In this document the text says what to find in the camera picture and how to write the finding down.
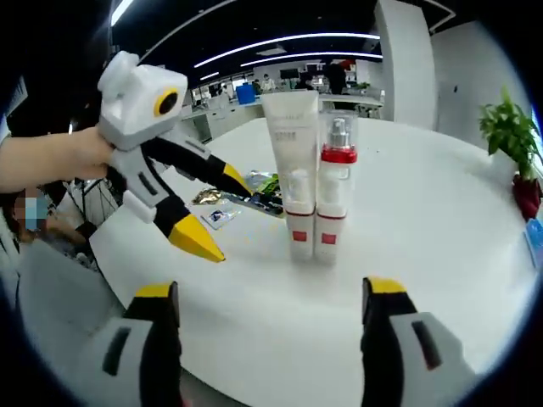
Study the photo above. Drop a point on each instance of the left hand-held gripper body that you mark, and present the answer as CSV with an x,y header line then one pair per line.
x,y
136,106

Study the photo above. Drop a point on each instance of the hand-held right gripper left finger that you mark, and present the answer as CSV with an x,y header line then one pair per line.
x,y
144,339

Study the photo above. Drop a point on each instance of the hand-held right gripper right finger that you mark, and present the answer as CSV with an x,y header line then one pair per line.
x,y
394,339

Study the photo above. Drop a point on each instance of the gold foil skincare sachet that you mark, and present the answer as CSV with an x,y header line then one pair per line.
x,y
207,196

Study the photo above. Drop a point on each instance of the white skincare sachet blue logo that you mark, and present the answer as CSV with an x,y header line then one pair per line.
x,y
218,215

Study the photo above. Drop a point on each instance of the green black skincare mask sachet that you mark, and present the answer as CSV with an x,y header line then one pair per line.
x,y
265,195

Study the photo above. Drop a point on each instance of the white skincare tube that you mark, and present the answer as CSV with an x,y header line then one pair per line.
x,y
292,127

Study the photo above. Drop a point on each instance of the red-collared pump skincare bottle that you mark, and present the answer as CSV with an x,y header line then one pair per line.
x,y
338,153

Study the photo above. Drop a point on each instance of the person's left hand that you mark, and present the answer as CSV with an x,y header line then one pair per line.
x,y
89,154

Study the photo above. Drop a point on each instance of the white office counter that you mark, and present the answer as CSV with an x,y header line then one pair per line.
x,y
225,116

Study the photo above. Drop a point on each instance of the blue bin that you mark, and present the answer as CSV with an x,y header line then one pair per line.
x,y
246,94

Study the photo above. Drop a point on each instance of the short ceiling light strip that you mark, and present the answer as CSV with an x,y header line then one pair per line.
x,y
121,10

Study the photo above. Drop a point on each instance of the small black monitor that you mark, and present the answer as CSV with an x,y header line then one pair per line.
x,y
288,74

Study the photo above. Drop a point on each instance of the long ceiling light strip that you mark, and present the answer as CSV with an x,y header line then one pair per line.
x,y
322,55
297,39

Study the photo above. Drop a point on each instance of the blue tissue pack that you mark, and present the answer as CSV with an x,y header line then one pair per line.
x,y
535,241

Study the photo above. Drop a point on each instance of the red plant pot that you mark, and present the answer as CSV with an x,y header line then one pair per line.
x,y
526,197

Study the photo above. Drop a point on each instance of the green potted plant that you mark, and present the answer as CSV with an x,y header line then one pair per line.
x,y
509,123

